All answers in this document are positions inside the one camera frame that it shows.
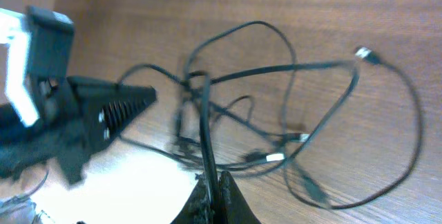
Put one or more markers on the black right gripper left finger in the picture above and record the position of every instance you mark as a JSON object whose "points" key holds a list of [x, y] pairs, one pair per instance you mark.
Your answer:
{"points": [[197, 208]]}

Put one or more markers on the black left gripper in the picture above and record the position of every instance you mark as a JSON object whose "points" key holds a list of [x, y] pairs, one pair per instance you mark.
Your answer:
{"points": [[78, 117]]}

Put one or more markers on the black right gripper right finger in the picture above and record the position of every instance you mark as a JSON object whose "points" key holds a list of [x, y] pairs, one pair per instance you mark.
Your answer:
{"points": [[234, 207]]}

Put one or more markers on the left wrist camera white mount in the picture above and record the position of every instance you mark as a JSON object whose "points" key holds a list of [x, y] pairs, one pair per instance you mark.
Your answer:
{"points": [[39, 43]]}

